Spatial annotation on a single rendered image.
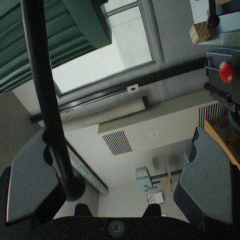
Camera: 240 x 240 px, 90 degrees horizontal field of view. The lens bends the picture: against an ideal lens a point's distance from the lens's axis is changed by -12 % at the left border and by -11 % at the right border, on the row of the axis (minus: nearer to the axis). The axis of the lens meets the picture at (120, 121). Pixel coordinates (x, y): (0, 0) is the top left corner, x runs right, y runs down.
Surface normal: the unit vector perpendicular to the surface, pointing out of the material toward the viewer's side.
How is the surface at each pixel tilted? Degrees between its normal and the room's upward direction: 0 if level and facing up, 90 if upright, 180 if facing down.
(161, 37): 90
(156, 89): 90
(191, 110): 90
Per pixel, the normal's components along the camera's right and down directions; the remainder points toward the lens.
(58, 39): 0.23, 0.94
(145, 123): 0.02, 0.61
